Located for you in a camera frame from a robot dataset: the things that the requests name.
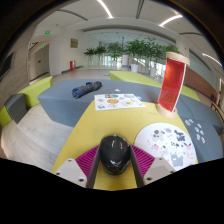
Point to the group of potted green plants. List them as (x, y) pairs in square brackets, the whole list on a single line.
[(140, 50)]

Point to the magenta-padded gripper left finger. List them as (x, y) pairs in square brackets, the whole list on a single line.
[(69, 171)]

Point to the dark blue folded umbrella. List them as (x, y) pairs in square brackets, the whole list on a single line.
[(83, 90)]

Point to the yellow-green upholstered sofa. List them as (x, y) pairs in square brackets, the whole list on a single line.
[(36, 88)]

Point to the grey upholstered seat block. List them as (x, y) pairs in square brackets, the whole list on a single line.
[(15, 106)]

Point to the group of ceiling strip lights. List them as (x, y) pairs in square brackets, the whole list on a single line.
[(105, 8)]

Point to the group of small stickers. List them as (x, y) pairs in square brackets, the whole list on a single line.
[(197, 130)]

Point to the white round printed mouse pad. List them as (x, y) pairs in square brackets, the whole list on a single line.
[(166, 143)]

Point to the red fire extinguisher box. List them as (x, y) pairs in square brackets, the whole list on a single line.
[(72, 65)]

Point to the white printed sticker sheet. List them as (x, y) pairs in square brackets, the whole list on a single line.
[(116, 101)]

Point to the wooden bench with black frame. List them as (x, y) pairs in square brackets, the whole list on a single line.
[(218, 111)]

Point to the yellow-green upholstered bench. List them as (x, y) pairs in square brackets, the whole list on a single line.
[(130, 77), (190, 93)]

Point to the black computer mouse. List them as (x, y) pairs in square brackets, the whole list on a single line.
[(115, 153)]

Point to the green exit sign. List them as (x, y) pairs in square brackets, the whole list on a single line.
[(47, 32)]

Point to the brass wall plaque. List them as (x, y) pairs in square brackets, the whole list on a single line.
[(74, 43)]

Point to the grey upholstered bench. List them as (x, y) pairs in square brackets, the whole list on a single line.
[(196, 110), (210, 146), (56, 103)]

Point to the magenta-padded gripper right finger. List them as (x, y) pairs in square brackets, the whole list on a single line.
[(160, 169)]

